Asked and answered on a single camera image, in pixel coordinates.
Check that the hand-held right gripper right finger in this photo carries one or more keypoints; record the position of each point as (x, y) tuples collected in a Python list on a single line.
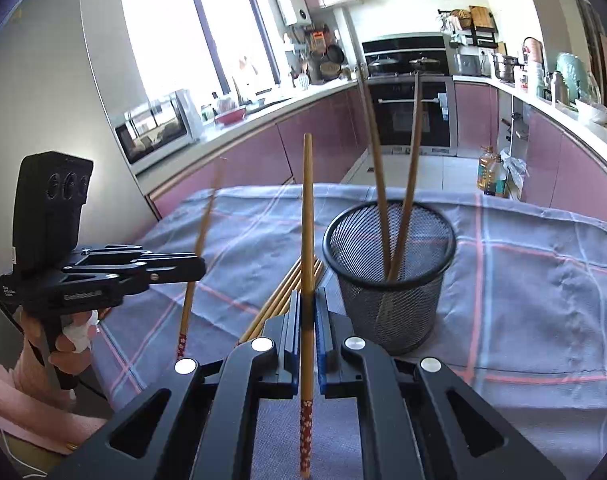
[(323, 332)]

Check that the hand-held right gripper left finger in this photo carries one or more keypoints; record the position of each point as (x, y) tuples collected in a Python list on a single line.
[(293, 332)]

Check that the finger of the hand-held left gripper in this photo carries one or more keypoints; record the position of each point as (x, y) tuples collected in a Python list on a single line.
[(178, 270), (133, 252)]

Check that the wooden chopstick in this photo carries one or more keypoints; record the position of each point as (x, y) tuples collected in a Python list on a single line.
[(411, 170), (293, 300), (287, 300), (307, 210), (376, 170), (274, 300), (281, 300), (184, 320)]

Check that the black mesh holder cup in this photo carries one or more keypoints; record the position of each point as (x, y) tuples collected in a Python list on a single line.
[(413, 320)]

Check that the person's left forearm pink sleeve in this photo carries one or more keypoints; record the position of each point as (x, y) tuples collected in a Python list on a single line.
[(23, 410)]

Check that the person's left hand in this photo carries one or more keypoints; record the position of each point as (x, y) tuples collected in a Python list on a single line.
[(68, 355)]

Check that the white countertop oven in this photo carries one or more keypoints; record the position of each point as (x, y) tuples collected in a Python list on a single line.
[(153, 132)]

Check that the grey refrigerator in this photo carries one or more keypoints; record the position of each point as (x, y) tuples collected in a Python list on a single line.
[(58, 85)]

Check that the pink base cabinets long run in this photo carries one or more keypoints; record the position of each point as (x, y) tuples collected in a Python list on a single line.
[(263, 155)]

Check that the red bowl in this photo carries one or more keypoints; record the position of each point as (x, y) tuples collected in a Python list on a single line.
[(231, 116)]

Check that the grey checked tablecloth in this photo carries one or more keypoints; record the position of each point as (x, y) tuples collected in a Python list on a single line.
[(508, 310)]

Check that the kitchen faucet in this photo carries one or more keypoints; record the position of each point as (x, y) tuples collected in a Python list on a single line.
[(239, 92)]

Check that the kitchen window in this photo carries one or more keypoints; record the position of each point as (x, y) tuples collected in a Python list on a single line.
[(168, 35)]

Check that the black built-in oven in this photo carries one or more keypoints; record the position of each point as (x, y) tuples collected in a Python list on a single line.
[(398, 120)]

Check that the yellow oil bottle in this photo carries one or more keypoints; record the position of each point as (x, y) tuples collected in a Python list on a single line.
[(486, 172)]

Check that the clear plastic bag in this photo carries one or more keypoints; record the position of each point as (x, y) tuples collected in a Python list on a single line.
[(516, 167)]

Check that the hanging black frying pan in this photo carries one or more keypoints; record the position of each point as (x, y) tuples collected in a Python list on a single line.
[(335, 55)]

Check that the black wok with lid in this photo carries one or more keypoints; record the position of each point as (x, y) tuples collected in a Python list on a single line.
[(382, 66)]

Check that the black pan with lid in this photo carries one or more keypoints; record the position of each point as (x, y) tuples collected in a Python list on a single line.
[(424, 64)]

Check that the white water heater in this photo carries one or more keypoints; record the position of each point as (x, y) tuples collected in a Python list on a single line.
[(291, 5)]

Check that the pink base cabinets short run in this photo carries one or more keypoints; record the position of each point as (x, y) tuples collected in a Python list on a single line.
[(558, 160)]

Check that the black range hood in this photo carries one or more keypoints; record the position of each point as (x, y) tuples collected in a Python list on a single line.
[(403, 45)]

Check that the steel stock pot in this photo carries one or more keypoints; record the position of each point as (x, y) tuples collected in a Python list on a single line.
[(504, 67)]

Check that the steel thermos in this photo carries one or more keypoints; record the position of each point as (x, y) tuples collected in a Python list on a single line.
[(558, 90)]

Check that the pink kettle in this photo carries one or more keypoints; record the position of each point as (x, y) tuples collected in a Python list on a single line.
[(533, 50)]

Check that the wooden cutting board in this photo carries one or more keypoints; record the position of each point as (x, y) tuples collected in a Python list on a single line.
[(481, 16)]

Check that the mint green appliance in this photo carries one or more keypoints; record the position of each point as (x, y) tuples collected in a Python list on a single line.
[(573, 75)]

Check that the striped curtain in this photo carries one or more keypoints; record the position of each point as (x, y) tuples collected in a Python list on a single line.
[(603, 50)]

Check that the black wall rack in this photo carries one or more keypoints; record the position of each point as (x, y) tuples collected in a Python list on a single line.
[(476, 35)]

